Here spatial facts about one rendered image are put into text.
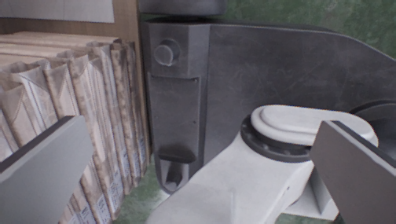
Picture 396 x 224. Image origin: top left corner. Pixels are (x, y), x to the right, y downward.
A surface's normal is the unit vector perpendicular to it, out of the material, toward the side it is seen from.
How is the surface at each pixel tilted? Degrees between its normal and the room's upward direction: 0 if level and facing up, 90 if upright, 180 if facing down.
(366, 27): 0
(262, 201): 90
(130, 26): 0
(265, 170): 90
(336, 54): 0
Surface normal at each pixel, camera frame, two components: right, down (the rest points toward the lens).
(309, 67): -0.19, 0.48
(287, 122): 0.03, -0.87
